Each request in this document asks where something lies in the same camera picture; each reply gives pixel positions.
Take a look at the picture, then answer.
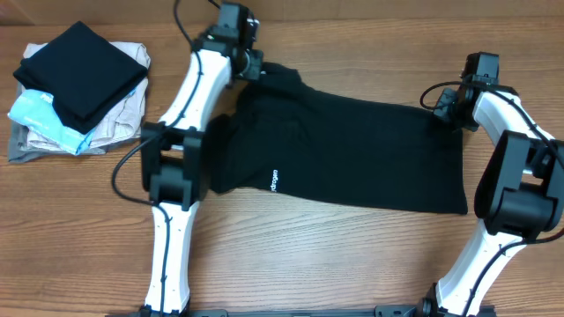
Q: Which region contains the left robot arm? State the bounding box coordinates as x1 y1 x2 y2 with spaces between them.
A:
139 2 263 316

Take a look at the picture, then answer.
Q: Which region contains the folded beige garment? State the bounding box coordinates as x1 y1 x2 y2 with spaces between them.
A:
25 39 150 155

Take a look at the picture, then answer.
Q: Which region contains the black polo shirt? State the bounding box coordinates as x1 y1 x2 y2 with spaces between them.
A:
207 63 468 215

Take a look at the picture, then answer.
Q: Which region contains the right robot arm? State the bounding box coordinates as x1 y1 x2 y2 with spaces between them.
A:
406 52 563 317

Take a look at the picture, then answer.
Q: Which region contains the folded light blue garment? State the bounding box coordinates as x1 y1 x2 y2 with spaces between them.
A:
8 89 93 155

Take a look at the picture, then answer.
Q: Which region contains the folded grey garment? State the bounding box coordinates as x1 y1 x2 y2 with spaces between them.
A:
7 83 142 165

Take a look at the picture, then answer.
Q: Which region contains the folded black garment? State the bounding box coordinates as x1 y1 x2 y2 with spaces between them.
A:
13 21 148 134

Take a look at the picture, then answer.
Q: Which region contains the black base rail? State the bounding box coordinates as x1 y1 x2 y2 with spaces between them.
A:
105 303 498 317

